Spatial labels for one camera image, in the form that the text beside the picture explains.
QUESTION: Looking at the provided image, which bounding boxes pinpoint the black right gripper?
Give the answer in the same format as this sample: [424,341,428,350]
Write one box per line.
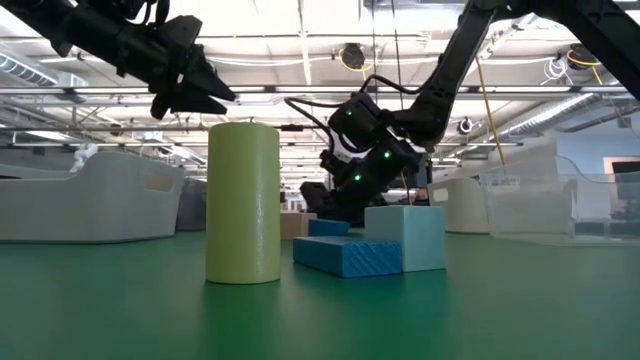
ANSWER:
[298,138,424,227]

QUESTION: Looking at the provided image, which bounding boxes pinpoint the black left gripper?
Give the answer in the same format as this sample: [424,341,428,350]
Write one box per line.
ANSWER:
[114,13,237,121]

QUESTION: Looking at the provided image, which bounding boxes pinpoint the blue cylinder block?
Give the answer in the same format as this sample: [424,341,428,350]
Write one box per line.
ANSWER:
[307,218,352,238]

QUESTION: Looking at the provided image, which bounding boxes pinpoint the short tan block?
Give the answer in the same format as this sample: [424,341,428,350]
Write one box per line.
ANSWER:
[279,211,318,242]

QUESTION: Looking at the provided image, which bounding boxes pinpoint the yellow cylinder block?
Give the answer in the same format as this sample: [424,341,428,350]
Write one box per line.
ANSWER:
[205,121,282,286]

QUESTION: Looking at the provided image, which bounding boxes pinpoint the blue rectangular block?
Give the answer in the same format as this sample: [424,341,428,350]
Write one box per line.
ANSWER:
[292,234,404,279]

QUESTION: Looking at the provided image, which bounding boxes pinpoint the mint cube block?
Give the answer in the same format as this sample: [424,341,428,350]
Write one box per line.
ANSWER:
[364,204,448,273]

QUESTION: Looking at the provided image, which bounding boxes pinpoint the white plastic bin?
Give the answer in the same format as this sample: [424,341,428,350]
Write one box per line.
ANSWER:
[427,176,492,235]

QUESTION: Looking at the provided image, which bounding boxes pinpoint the white crumpled cloth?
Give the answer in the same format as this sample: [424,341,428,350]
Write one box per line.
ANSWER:
[69,143,100,174]

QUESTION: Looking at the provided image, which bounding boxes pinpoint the clear plastic bin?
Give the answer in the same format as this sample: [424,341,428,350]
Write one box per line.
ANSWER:
[0,150,187,245]
[478,153,640,247]

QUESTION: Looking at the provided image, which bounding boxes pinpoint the black cable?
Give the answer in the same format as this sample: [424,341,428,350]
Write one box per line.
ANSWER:
[370,0,380,109]
[391,0,404,101]

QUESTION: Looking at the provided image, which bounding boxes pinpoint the yellow cable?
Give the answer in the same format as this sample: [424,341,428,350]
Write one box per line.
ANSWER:
[474,57,507,169]

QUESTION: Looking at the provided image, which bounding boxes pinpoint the silver ventilation duct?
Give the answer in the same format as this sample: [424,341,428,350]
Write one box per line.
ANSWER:
[494,79,640,141]
[0,52,89,89]

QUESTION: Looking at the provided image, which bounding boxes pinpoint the dark wall screen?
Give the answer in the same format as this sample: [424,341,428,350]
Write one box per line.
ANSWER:
[603,155,640,202]

